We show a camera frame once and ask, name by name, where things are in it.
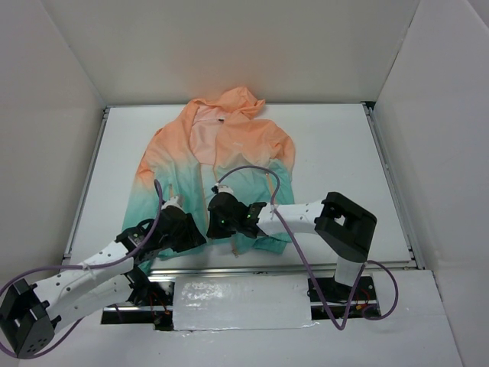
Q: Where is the right aluminium table rail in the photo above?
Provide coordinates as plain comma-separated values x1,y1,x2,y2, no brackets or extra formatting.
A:
361,101,426,270

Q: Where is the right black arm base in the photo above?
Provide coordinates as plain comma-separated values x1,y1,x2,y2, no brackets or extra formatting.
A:
307,276,381,323

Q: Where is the aluminium table rail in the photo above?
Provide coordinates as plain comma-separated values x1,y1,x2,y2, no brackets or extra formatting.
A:
361,101,426,270
61,107,111,265
150,261,417,278

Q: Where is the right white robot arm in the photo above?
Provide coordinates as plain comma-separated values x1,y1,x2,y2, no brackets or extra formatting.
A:
207,192,377,299

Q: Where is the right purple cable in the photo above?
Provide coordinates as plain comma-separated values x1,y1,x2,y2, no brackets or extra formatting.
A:
215,166,401,332

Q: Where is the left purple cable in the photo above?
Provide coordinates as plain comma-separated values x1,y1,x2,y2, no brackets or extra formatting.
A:
0,178,165,355

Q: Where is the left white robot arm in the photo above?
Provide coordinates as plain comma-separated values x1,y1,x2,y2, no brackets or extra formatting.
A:
1,206,206,359

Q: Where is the left aluminium table rail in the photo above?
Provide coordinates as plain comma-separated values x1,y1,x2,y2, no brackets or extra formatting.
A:
61,107,111,265

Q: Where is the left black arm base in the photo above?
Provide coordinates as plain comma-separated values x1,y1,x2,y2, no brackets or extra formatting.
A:
125,268,173,331

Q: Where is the orange and teal hooded jacket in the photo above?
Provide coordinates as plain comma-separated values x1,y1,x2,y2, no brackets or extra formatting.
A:
121,86,299,264

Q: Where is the white foil-taped cover panel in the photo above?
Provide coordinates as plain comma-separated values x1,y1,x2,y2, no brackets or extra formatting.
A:
173,274,313,331

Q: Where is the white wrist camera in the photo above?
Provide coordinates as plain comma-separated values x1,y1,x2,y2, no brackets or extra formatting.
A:
212,183,234,195
161,194,183,210

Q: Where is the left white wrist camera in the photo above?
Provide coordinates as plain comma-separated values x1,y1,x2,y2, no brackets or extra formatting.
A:
161,194,183,210

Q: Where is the front aluminium table rail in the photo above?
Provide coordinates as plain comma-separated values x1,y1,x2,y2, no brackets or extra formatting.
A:
150,261,417,278

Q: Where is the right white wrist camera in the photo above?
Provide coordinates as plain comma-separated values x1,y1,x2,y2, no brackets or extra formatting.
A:
212,183,234,195

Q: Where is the purple cable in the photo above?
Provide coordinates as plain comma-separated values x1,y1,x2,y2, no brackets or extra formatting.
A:
215,166,401,332
0,178,165,355

